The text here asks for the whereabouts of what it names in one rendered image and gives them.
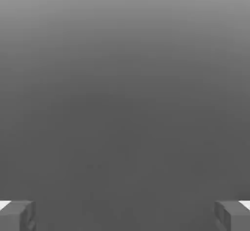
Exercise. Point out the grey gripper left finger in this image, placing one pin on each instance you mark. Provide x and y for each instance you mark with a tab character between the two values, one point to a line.
13	215

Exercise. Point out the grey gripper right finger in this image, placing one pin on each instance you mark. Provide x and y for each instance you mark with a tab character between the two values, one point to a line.
236	216

